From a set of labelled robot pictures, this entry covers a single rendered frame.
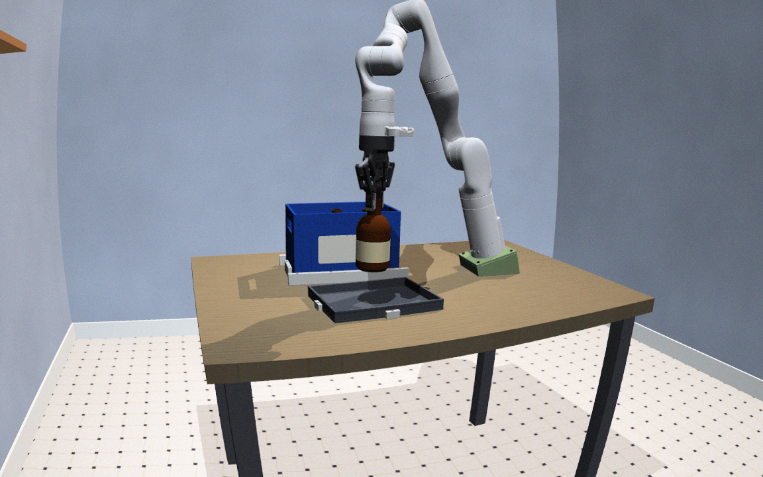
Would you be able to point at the blue crate with dividers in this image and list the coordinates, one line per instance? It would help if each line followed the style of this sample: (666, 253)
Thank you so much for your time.
(318, 240)

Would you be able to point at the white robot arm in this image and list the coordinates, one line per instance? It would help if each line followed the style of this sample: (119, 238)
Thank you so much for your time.
(385, 58)

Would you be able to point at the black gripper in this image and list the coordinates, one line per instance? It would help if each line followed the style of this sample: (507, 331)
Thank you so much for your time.
(375, 164)

